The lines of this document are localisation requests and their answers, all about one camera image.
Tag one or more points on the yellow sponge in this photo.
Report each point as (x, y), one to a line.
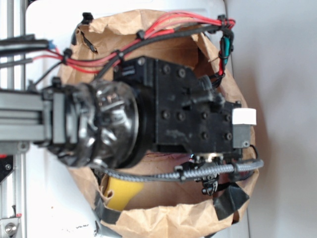
(120, 192)

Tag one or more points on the brown paper bag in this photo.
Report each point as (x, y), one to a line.
(161, 209)

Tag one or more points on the aluminium frame rail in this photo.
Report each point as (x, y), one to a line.
(12, 189)

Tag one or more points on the white plastic tray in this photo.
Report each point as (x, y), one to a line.
(55, 208)

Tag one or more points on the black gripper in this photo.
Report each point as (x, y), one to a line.
(178, 112)

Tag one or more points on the robot arm with black wrap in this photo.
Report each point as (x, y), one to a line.
(89, 124)

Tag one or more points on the black mounting bracket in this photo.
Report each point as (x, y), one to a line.
(6, 166)

